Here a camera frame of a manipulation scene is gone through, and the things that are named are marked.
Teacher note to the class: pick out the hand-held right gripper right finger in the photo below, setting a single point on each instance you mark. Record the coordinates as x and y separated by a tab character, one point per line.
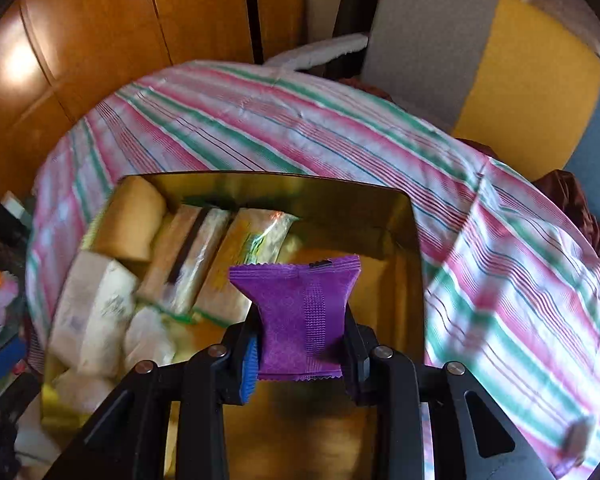
354	360

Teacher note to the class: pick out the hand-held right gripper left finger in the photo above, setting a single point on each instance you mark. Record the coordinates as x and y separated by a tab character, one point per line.
250	365

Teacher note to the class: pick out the purple packet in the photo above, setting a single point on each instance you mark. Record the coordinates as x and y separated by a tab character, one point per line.
300	310

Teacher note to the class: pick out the gold box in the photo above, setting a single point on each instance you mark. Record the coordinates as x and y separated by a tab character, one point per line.
395	285

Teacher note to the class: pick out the clear plastic bag bundle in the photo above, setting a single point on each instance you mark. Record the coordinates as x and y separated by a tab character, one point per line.
150	335

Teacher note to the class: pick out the yellow green snack packet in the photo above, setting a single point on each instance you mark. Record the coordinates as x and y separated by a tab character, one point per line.
247	260

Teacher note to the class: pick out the yellow snack packet black stripe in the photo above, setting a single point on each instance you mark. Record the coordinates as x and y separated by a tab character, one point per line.
212	247

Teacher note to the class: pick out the white tissue pack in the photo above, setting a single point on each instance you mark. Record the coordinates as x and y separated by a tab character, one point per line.
95	310

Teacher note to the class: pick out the tan snack packet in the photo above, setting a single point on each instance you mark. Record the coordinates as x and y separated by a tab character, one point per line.
130	220

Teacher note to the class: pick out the striped tablecloth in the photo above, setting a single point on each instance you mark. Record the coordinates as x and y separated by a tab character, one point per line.
280	125

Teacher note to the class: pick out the colourful clutter pile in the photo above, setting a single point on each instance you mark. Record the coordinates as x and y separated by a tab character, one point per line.
0	310

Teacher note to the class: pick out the white fleece cloth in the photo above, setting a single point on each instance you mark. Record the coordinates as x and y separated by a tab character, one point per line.
315	50

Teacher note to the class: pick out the grey yellow blue chair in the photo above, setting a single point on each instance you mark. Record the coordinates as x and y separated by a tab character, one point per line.
530	85

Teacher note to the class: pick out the wooden wardrobe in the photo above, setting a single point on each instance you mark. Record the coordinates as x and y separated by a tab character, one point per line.
105	25

